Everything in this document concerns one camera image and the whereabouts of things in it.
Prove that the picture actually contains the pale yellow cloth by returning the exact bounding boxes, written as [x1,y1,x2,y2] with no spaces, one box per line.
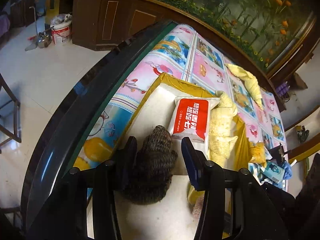
[226,63,263,110]

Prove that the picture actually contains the blue towel cloth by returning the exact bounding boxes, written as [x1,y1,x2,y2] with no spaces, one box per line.
[273,161,292,189]

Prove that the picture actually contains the red white wet wipes pack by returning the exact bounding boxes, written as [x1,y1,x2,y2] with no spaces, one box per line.
[168,96,220,144]

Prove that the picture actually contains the light blue tissue pack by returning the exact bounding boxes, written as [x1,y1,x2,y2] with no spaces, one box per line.
[262,161,285,184]

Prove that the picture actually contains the dark wooden chair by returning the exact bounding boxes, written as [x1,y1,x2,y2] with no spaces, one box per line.
[1,75,22,154]

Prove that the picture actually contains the metal kettle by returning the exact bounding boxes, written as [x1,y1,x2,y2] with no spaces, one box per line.
[29,6,54,49]

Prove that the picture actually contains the yellow cardboard box tray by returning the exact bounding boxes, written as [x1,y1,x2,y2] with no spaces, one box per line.
[86,72,253,240]

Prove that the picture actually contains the flower mural glass panel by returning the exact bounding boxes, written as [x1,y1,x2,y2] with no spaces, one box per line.
[158,0,316,72]

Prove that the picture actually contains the dark wooden cabinet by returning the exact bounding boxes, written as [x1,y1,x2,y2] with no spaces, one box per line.
[57,0,287,111]

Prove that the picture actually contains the black round object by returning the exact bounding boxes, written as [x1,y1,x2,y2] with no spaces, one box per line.
[268,144,292,166]

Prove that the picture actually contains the rolled cream towel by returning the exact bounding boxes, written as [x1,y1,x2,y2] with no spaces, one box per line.
[208,90,238,168]

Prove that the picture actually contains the purple bottles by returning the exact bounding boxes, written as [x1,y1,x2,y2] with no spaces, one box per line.
[276,81,290,97]

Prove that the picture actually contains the yellow sponge cloth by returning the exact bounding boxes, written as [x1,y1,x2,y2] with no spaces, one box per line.
[249,142,267,167]

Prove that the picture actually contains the white plastic bucket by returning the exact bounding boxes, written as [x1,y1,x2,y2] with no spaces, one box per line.
[50,14,72,45]

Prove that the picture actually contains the colourful patterned tablecloth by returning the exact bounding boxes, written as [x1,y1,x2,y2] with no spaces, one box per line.
[72,23,291,196]

